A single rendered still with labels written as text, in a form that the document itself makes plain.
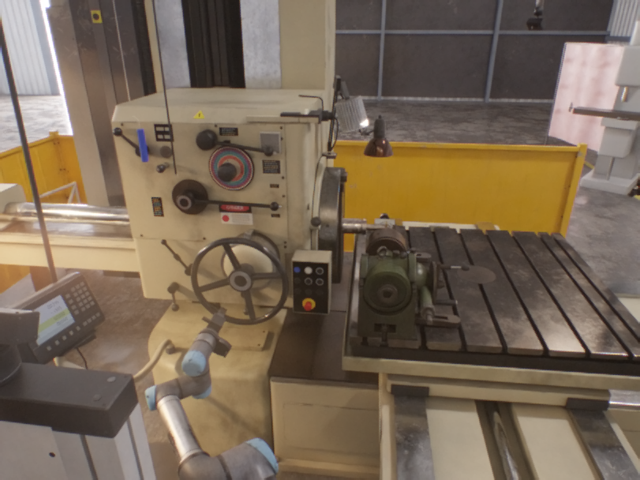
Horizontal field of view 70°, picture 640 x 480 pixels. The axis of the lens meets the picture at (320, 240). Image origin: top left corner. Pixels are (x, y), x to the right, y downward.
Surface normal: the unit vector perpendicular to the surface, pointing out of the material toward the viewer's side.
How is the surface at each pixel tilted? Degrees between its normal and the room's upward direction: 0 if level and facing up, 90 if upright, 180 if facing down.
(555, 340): 0
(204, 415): 90
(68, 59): 90
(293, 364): 0
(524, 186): 90
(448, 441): 0
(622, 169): 90
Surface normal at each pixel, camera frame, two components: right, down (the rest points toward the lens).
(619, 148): -0.68, 0.31
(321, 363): 0.00, -0.91
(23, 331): 0.99, 0.06
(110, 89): -0.11, 0.42
